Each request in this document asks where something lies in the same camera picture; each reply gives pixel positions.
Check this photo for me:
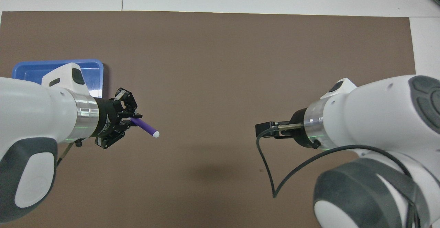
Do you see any blue plastic tray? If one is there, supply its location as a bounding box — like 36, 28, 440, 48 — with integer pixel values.
12, 59, 104, 99

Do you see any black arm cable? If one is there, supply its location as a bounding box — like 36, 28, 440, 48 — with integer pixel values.
56, 138, 84, 167
256, 123, 420, 228

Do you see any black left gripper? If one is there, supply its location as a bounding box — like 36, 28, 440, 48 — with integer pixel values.
92, 88, 143, 150

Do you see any brown table mat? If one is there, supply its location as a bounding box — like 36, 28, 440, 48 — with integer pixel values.
0, 11, 432, 228

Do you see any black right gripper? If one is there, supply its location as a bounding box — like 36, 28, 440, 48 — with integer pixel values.
255, 108, 322, 150

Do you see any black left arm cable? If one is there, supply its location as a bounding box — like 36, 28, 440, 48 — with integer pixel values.
56, 138, 84, 167

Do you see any purple pen white cap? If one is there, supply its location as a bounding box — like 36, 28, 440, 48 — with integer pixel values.
131, 117, 160, 138

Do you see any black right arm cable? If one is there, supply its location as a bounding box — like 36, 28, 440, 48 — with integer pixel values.
256, 123, 420, 228

